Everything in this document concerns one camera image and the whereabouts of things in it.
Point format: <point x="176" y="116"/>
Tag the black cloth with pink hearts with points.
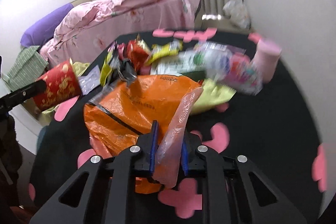
<point x="263" y="175"/>

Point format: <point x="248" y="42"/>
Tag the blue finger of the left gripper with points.
<point x="11" y="100"/>

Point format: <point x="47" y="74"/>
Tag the green checkered cloth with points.
<point x="28" y="67"/>

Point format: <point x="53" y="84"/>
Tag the pink cylindrical cup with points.
<point x="266" y="58"/>

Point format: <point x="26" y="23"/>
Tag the red gold paper cup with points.
<point x="62" y="85"/>

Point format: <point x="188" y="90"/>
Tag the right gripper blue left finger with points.
<point x="154" y="145"/>

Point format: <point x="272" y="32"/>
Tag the colourful cartoon snack wrapper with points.
<point x="228" y="65"/>

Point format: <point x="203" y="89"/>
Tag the bed with pink floral cover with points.
<point x="88" y="28"/>

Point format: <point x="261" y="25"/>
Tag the red snack wrapper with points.
<point x="137" y="52"/>

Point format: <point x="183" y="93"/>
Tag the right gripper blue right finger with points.
<point x="184" y="158"/>

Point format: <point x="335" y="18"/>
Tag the yellow snack wrapper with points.
<point x="159" y="51"/>

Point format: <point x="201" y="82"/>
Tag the purple pillow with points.
<point x="43" y="30"/>

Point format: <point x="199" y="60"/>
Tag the white plastic bag by wall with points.
<point x="237" y="12"/>

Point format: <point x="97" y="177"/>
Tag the orange plastic bag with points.
<point x="116" y="118"/>

